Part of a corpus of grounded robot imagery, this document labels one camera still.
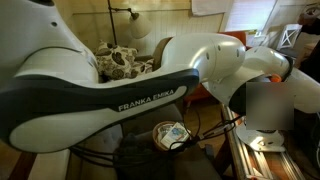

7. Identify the orange armchair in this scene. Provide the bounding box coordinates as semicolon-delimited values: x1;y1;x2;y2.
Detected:
184;31;249;105

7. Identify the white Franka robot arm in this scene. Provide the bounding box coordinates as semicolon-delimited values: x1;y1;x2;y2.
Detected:
0;0;320;153

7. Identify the dark brown couch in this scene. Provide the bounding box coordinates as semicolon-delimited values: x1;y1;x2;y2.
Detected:
64;54;223;180

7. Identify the white wooden chair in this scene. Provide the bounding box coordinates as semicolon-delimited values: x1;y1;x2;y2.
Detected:
277;24;302;50

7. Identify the leaf patterned cushion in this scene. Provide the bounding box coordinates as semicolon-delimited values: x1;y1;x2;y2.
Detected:
130;59;154;78
95;41;138;80

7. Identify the floor lamp with white shade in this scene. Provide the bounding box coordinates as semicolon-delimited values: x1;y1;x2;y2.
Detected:
107;0;152;45

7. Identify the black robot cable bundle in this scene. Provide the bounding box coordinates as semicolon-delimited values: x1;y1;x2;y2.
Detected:
69;106;246;168

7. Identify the dark fleece cloth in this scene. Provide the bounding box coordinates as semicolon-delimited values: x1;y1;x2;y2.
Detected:
113;133;174;180

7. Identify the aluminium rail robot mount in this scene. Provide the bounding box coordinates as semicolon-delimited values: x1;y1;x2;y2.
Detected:
226;117;306;180

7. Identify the round wooden bowl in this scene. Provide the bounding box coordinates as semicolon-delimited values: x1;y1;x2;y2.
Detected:
153;121;177;151

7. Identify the illustrated paperback book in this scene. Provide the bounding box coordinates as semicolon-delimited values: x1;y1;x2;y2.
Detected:
161;122;190;149

